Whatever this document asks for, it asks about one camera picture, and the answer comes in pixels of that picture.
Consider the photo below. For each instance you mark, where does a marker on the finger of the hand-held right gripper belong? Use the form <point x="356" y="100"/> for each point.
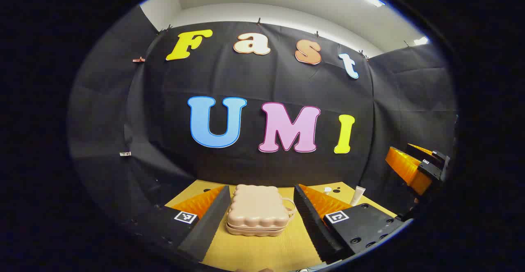
<point x="426" y="152"/>
<point x="406" y="167"/>

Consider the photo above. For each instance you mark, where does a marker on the black backdrop cloth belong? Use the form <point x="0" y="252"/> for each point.
<point x="246" y="83"/>

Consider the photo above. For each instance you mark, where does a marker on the beige pink suitcase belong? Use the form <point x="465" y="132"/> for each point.
<point x="256" y="208"/>

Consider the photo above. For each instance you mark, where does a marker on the white cloth clip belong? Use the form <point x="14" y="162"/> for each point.
<point x="125" y="154"/>

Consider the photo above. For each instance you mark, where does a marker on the pink cloth clip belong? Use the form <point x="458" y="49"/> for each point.
<point x="138" y="60"/>

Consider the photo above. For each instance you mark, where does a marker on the white skin care tube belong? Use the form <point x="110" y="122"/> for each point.
<point x="358" y="195"/>

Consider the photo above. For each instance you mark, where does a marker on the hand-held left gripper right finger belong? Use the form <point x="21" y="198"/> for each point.
<point x="313" y="227"/>

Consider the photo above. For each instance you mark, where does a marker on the short ceiling light strip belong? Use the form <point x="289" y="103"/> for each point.
<point x="421" y="41"/>

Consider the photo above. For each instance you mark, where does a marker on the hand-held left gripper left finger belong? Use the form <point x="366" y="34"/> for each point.
<point x="209" y="227"/>

